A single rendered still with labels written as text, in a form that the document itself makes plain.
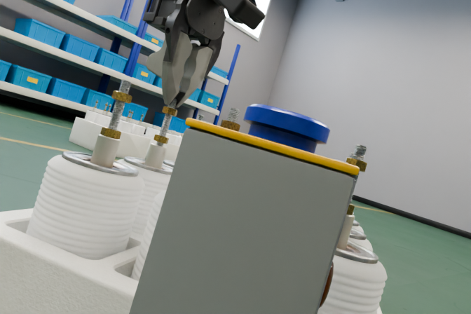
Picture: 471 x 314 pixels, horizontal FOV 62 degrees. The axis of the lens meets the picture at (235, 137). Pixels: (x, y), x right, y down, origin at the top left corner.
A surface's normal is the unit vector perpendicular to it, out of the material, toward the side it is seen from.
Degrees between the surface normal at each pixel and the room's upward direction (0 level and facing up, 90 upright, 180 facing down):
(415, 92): 90
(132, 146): 90
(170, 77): 114
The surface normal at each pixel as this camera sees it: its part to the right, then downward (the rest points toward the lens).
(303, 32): -0.64, -0.21
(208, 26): 0.77, 0.22
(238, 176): -0.24, -0.09
